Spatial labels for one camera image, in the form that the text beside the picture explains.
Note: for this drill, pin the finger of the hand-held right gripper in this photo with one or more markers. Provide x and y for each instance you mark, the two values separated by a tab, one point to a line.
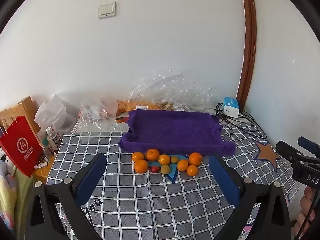
308	144
287	150

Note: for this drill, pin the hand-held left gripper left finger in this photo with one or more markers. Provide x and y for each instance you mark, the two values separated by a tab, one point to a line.
90	177

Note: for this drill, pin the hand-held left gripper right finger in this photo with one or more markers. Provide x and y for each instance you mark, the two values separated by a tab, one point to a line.
222	177

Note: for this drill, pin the orange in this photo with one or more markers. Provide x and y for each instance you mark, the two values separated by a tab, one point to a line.
182	165
141	166
195	159
136	156
192	170
152	154
164	159

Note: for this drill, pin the purple towel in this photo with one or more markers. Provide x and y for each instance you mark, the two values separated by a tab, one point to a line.
175	130

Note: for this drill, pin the person's right hand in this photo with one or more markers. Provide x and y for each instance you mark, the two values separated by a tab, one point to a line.
306	202

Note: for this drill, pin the small green-yellow fruit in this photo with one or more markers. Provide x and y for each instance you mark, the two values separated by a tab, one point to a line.
165	169
174	159

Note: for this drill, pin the clear water bottle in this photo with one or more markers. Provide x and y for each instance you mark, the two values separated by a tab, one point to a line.
53	138

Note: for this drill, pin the grey checked tablecloth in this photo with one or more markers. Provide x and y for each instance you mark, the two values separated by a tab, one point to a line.
140	200

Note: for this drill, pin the red strawberry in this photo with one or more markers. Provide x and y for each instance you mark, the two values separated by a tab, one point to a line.
154	169

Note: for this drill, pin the red packet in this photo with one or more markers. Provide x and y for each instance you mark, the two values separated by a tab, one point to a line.
121	119

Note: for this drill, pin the small clear plastic bag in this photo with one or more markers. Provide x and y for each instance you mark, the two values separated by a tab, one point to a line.
97	110

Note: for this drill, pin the blue and white box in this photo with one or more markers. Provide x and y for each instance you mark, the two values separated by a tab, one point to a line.
231	107

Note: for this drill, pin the white plastic bag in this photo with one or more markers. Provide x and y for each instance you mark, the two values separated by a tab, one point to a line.
53	115

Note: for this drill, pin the red paper bag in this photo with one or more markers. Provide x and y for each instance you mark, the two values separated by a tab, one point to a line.
22	147

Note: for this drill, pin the pile of bagged oranges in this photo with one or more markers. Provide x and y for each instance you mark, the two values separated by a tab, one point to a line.
124	106

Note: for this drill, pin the pastel blanket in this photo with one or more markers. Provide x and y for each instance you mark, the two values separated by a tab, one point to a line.
7	192

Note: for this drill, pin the wooden chair back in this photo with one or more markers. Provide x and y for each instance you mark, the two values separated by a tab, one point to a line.
26	107

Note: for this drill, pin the large clear plastic bag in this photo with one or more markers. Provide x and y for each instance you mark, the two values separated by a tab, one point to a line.
170	87

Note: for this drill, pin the brown wooden door frame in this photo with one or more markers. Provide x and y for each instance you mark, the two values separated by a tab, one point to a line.
247	42

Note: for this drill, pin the white light switch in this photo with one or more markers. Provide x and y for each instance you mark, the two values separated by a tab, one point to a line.
107	10

